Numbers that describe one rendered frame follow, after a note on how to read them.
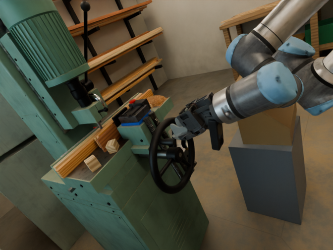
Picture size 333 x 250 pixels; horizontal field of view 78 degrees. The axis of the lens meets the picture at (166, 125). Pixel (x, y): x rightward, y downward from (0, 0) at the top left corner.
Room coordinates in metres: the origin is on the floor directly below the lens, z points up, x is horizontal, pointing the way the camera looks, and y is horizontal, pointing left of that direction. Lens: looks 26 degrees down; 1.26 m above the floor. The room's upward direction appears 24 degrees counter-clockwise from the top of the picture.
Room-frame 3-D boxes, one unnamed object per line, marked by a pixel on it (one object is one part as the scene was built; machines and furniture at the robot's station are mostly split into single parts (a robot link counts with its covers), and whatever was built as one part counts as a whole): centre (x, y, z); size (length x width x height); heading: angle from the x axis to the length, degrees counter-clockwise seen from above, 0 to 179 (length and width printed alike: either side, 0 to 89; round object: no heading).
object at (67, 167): (0.94, 0.22, 0.92); 0.67 x 0.02 x 0.04; 139
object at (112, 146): (0.73, 0.23, 0.92); 0.04 x 0.03 x 0.04; 169
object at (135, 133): (0.79, 0.10, 0.91); 0.15 x 0.14 x 0.09; 139
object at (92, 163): (0.66, 0.30, 0.92); 0.04 x 0.04 x 0.04; 28
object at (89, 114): (0.89, 0.29, 1.03); 0.14 x 0.07 x 0.09; 49
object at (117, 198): (0.96, 0.37, 0.76); 0.57 x 0.45 x 0.09; 49
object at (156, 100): (1.05, 0.01, 0.92); 0.14 x 0.09 x 0.04; 49
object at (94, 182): (0.85, 0.16, 0.87); 0.61 x 0.30 x 0.06; 139
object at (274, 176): (0.89, -0.47, 0.28); 0.30 x 0.30 x 0.55; 44
